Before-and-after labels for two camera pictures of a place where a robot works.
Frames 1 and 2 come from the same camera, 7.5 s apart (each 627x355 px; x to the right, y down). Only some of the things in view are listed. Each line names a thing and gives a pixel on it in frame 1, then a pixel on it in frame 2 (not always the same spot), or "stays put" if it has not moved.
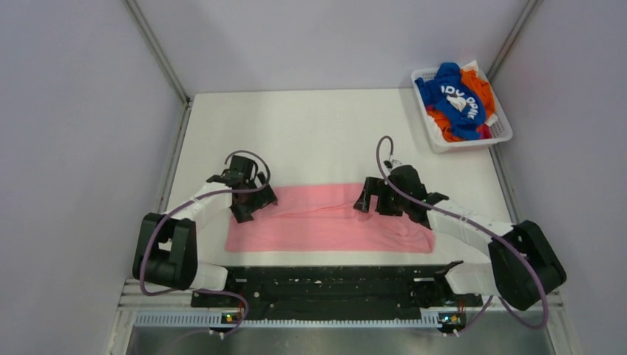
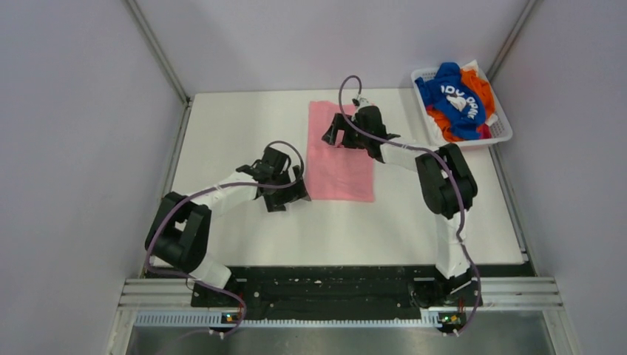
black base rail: x=337 y=291 stays put
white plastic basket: x=501 y=129 stays put
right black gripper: x=376 y=186 to x=339 y=123
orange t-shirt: x=483 y=89 stays put
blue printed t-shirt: x=448 y=94 stays put
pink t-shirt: x=322 y=217 to x=336 y=172
